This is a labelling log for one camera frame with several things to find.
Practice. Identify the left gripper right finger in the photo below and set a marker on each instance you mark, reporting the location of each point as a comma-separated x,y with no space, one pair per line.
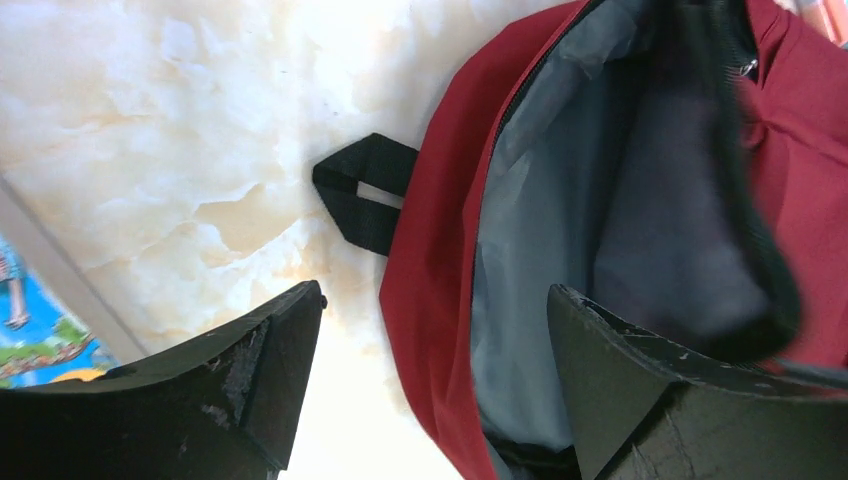
643,407

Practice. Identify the red backpack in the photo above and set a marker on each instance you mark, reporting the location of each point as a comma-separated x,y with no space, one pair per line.
681,164

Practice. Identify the colourful treehouse book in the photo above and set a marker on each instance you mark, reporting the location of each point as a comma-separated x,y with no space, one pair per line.
42,341

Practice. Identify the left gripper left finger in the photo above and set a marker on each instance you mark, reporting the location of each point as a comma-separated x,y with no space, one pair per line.
222,405

